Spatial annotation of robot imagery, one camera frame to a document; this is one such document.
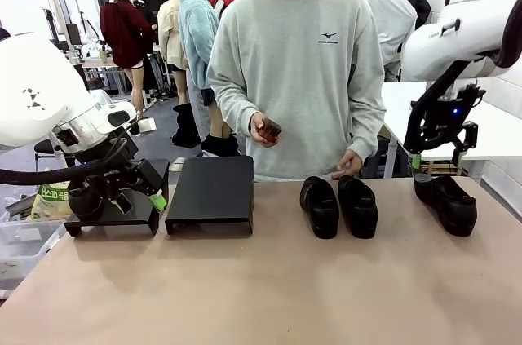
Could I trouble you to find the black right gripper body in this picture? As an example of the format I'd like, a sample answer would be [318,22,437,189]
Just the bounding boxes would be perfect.
[423,83,486,146]

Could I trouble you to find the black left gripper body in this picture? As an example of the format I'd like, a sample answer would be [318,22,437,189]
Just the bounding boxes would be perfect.
[87,159,144,201]

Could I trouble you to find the black leather loafer shoe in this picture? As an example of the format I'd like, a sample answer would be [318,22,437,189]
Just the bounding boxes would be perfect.
[337,175,379,240]
[414,173,478,238]
[299,175,340,240]
[68,186,108,223]

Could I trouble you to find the brown shoe brush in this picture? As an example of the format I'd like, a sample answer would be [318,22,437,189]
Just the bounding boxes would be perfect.
[257,117,283,146]

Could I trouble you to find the person's right forearm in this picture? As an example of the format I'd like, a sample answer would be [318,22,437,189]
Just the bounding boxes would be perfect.
[210,75,262,136]

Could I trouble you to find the person's left forearm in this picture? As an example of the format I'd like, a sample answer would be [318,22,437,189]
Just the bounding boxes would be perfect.
[346,87,387,158]

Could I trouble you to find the black metal shoe stand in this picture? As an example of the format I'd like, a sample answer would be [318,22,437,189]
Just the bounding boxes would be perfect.
[164,155,256,237]
[64,159,170,239]

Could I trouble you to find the person's left hand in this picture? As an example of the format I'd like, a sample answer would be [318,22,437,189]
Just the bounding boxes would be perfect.
[338,148,364,178]

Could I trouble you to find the person's right hand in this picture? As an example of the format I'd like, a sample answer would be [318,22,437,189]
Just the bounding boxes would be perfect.
[248,111,272,143]

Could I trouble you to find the white side table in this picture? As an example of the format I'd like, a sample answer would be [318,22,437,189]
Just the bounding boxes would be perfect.
[381,82,522,161]

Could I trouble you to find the tall black boots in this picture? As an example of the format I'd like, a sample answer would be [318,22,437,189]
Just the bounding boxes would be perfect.
[170,102,201,149]

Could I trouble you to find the green yellow snack bag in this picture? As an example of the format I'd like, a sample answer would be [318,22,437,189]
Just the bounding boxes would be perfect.
[27,184,73,222]

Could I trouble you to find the short black boots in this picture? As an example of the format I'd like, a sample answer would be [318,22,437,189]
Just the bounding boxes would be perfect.
[200,132,241,157]

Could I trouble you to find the clear plastic storage bin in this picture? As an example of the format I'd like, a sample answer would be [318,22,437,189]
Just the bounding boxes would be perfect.
[0,210,69,299]

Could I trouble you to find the mannequin in white shirt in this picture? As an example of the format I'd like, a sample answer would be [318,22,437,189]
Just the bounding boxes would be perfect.
[361,0,419,83]

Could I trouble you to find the mannequin in maroon sweater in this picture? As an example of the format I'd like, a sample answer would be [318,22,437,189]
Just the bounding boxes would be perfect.
[100,0,155,117]

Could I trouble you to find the mannequin in beige jacket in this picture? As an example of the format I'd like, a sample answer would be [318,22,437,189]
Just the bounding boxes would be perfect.
[157,0,191,105]

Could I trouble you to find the mannequin in light blue fleece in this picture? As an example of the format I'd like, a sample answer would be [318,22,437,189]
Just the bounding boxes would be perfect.
[178,0,221,142]

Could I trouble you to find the person in grey sweatshirt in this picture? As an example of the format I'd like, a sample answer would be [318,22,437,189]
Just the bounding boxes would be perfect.
[206,0,387,182]

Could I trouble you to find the background person in black cap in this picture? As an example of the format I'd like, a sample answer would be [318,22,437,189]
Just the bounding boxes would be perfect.
[124,0,158,32]

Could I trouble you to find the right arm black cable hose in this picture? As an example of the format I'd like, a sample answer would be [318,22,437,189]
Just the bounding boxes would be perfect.
[403,0,522,154]

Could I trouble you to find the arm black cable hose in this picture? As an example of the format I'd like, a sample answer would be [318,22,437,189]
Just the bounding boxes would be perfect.
[0,163,107,187]
[403,0,522,154]

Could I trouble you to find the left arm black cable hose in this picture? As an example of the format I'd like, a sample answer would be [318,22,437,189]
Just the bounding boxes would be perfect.
[0,163,107,187]

